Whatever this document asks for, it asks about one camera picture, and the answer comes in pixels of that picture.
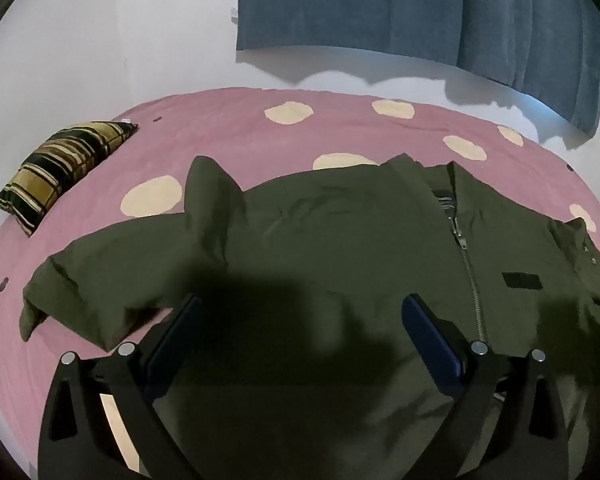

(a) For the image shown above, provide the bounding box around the black yellow striped pillow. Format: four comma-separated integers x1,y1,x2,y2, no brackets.
0,121,140,237

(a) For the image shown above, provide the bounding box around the olive green zip jacket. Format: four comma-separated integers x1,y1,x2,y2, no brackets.
20,154,600,480

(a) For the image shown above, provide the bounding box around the blue curtain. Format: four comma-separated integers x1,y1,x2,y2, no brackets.
236,0,600,137

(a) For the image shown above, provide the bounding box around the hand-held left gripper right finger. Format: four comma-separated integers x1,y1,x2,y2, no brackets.
401,294,581,480

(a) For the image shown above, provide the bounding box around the pink polka dot bed sheet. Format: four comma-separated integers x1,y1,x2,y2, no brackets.
0,86,600,461

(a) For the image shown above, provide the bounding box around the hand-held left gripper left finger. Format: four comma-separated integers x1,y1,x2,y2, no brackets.
37,295,206,480

